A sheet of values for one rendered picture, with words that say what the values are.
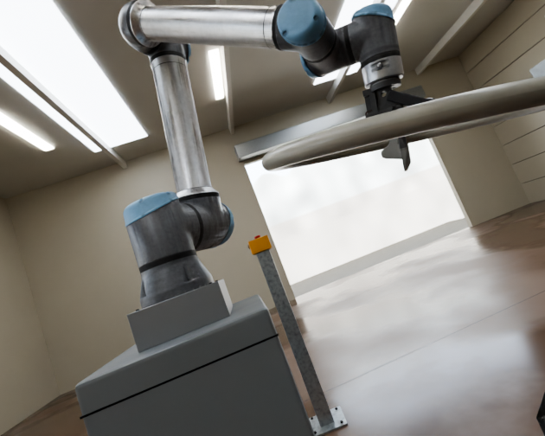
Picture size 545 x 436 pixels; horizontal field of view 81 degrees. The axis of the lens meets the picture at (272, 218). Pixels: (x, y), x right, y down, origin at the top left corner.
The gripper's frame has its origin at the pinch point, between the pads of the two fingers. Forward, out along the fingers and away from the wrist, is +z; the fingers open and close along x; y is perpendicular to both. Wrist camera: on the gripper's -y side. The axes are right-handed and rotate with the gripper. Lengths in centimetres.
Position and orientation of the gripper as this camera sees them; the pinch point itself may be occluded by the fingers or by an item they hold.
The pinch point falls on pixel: (408, 164)
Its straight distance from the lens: 85.0
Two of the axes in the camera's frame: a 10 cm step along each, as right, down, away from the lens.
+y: -8.8, 1.5, 4.5
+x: -4.2, 1.9, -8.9
